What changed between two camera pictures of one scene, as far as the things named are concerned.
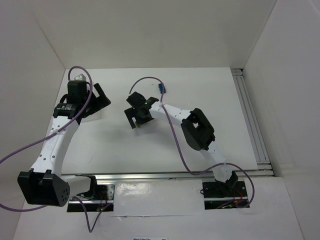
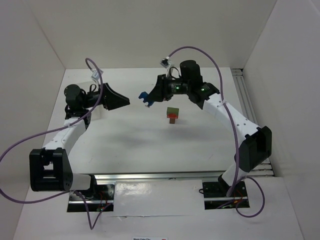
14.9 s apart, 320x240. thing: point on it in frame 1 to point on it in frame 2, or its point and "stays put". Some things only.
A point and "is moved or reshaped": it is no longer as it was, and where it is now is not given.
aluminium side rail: (253, 127) stays put
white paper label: (140, 238) stays put
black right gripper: (135, 110) to (160, 88)
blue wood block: (160, 86) is moved or reshaped
